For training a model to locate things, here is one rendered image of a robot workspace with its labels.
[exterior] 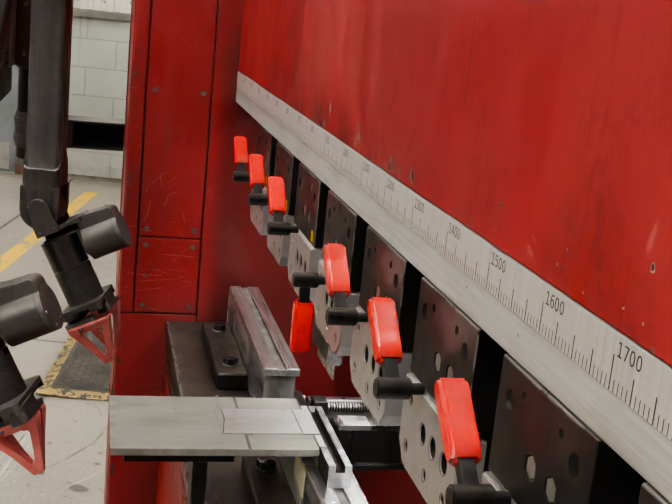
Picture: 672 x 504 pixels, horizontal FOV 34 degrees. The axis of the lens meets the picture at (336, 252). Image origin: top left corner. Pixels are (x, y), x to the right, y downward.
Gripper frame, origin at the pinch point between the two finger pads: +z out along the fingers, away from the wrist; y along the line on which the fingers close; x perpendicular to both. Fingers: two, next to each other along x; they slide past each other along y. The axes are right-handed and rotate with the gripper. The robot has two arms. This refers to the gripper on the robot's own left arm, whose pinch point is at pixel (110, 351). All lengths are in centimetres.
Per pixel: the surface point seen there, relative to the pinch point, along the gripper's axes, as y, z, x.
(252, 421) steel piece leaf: -24.4, 10.3, -21.5
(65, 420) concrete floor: 208, 65, 92
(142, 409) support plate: -23.3, 3.7, -8.1
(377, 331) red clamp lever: -74, -10, -45
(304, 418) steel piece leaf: -21.6, 13.4, -27.7
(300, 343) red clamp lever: -40, -2, -34
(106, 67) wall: 689, -53, 131
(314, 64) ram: -17, -30, -46
